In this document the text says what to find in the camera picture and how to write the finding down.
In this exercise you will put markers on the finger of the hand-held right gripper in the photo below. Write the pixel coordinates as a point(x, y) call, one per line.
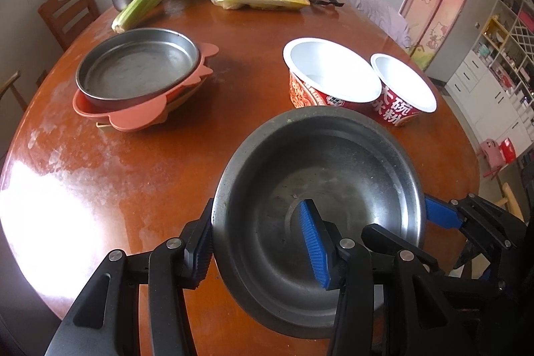
point(384, 239)
point(442, 212)

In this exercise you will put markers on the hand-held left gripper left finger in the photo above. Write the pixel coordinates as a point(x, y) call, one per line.
point(203, 251)

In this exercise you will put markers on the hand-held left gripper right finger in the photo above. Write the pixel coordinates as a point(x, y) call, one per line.
point(315, 243)

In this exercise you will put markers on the large steel bowl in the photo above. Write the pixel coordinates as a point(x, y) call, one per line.
point(267, 214)

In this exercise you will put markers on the small red instant noodle bowl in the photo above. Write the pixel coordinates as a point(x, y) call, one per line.
point(400, 85)

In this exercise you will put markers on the large red instant noodle bowl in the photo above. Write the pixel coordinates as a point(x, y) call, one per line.
point(325, 68)

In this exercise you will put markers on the round steel pan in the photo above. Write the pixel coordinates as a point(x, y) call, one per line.
point(137, 68)

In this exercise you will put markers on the yellow child chair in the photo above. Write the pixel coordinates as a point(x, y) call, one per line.
point(512, 201)

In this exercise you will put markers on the pink toy stool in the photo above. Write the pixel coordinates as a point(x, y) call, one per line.
point(489, 151)

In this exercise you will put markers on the red plastic box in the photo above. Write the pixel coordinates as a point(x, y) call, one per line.
point(508, 151)

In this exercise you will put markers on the white storage cabinet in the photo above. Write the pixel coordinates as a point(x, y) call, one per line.
point(500, 60)

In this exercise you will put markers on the pink clothing pile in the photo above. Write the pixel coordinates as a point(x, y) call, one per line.
point(379, 16)

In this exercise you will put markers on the brown slatted wooden chair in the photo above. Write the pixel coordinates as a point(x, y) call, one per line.
point(69, 14)

